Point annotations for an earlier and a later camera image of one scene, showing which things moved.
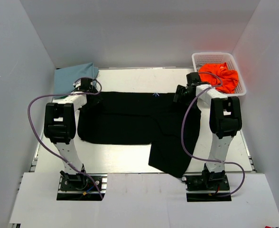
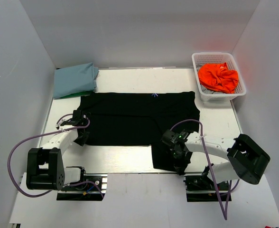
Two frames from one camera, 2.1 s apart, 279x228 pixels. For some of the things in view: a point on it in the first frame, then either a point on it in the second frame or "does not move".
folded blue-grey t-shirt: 65,76 does not move
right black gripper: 181,90 -> 181,166
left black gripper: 97,99 -> 81,142
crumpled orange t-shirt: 224,80 does not move
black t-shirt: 143,118 does not move
